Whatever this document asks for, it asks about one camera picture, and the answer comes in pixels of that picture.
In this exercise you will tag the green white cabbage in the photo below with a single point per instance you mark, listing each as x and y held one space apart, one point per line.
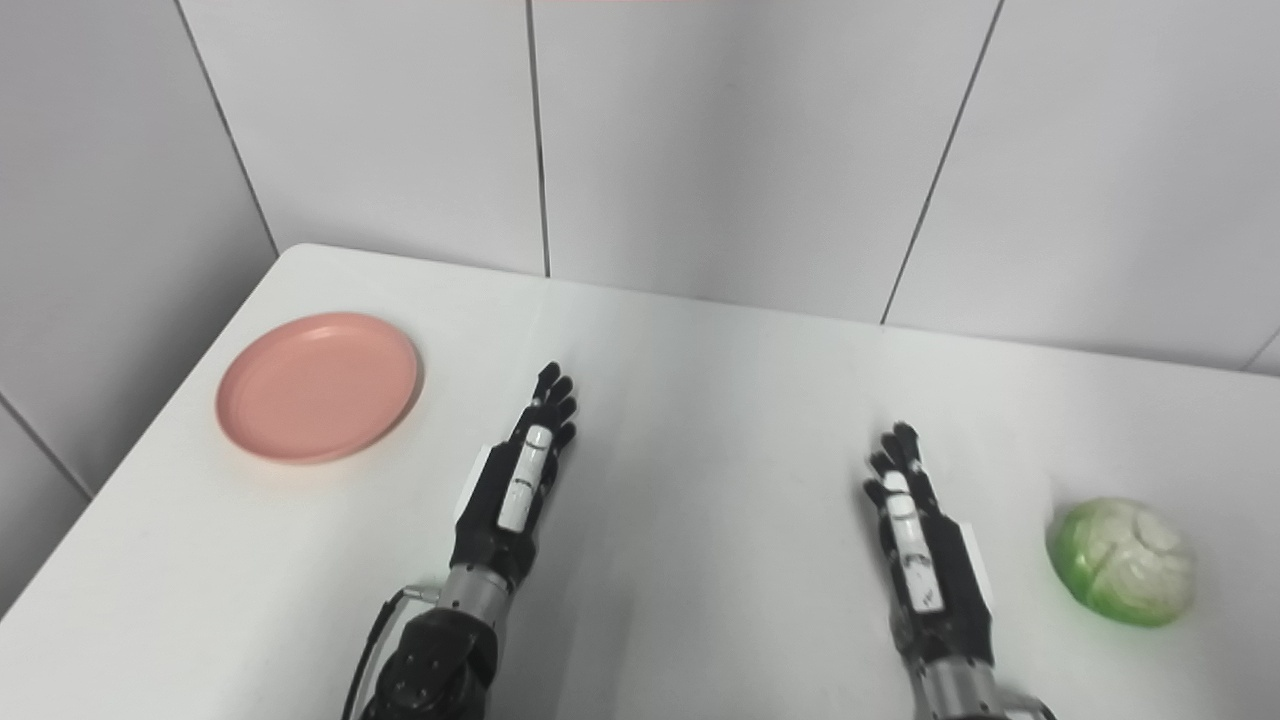
1122 562

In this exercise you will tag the pink round plate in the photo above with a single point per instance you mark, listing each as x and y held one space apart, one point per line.
318 388

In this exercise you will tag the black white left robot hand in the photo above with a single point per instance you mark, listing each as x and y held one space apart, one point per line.
497 537

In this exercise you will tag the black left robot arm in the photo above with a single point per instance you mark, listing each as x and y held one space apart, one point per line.
440 655

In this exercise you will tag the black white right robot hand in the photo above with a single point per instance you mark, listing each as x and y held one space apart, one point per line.
950 590

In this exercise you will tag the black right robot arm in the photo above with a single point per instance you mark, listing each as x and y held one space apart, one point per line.
960 695

